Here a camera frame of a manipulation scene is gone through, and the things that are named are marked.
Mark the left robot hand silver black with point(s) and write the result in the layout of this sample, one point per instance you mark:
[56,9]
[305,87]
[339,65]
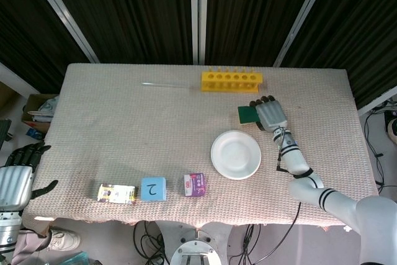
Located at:
[15,184]

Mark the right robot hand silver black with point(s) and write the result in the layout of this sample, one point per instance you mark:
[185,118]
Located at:
[271,116]

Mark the green yellow sponge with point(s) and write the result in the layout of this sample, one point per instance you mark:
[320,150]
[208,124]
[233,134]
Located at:
[247,115]

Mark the white round plate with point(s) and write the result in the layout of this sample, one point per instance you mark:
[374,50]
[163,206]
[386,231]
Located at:
[235,154]

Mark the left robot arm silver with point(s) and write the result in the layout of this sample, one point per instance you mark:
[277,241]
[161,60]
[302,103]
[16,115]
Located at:
[7,227]

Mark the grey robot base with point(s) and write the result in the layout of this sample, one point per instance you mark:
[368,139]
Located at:
[198,246]

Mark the yellow test tube rack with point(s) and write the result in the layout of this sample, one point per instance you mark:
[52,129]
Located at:
[231,77]

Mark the pink trouser leg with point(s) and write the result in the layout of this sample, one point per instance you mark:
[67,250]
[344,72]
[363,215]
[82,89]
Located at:
[29,243]

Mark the white sneaker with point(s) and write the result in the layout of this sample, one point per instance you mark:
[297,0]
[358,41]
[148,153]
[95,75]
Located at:
[64,240]

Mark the brown cardboard box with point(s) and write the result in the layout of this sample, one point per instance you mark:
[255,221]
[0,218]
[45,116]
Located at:
[32,103]

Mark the yellow red cardboard pack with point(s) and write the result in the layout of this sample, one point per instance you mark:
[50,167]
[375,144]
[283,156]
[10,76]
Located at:
[117,193]

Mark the purple tissue pack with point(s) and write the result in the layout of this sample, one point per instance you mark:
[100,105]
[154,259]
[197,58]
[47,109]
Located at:
[195,185]

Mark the black curtain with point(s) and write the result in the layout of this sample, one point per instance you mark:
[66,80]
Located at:
[133,13]
[21,29]
[366,29]
[248,13]

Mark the clear glass test tube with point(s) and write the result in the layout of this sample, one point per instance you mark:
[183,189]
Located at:
[167,84]

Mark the black white shoe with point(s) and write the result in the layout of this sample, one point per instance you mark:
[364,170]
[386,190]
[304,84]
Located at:
[391,127]

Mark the pink waffle tablecloth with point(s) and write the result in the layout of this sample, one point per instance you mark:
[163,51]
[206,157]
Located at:
[139,128]

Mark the blue foam cube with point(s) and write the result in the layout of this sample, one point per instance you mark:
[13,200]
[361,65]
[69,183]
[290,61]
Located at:
[154,189]

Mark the white frame post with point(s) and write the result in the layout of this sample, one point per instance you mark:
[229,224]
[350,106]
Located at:
[305,16]
[62,13]
[199,13]

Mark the white frame beam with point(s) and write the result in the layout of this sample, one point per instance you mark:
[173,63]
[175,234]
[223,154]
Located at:
[376,102]
[18,79]

